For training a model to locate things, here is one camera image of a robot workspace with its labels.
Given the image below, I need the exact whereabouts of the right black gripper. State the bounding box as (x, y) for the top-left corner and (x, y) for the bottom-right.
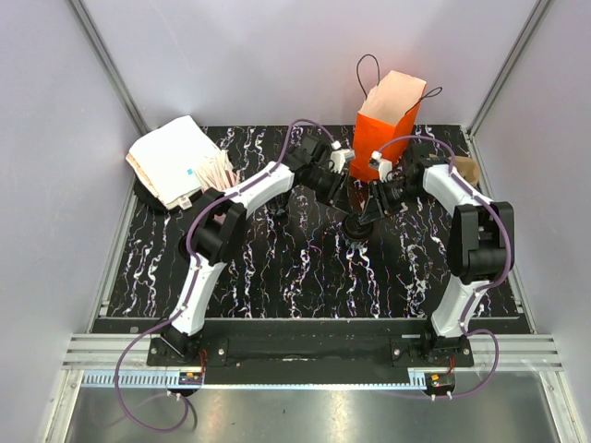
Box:
(360, 179), (426, 227)

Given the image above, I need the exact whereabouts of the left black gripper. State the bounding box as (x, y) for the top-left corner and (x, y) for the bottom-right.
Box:
(307, 167), (352, 217)

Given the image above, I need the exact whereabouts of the black lid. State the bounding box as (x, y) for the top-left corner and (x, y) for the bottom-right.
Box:
(342, 214), (373, 242)

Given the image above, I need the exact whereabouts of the orange paper bag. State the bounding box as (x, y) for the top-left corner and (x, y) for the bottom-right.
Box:
(350, 70), (442, 183)

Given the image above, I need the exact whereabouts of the black coffee cup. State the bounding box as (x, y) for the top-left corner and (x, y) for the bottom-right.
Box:
(266, 192), (291, 218)

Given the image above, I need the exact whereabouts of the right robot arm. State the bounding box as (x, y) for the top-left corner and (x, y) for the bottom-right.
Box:
(358, 144), (514, 366)

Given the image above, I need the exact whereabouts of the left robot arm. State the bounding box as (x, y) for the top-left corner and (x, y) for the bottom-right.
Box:
(161, 136), (355, 365)

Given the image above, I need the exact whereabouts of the bottom pulp cup carrier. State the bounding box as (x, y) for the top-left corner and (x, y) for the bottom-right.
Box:
(455, 156), (481, 187)

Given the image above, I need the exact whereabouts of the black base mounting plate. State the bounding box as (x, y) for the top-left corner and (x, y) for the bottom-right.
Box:
(147, 318), (474, 389)

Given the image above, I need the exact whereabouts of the white napkin stack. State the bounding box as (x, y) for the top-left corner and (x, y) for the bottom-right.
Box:
(126, 115), (221, 210)

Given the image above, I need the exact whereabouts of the black round napkin base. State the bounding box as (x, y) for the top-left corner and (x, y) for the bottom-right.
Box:
(133, 178), (183, 214)

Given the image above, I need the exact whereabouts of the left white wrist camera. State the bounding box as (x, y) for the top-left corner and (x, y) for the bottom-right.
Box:
(329, 140), (356, 174)

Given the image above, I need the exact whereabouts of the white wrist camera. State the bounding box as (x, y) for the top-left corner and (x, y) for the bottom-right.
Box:
(329, 140), (356, 174)
(368, 150), (392, 182)

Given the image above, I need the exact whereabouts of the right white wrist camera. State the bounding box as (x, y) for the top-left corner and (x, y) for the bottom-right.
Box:
(368, 150), (392, 182)

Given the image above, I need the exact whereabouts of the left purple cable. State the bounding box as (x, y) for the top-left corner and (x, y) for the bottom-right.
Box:
(113, 118), (342, 435)

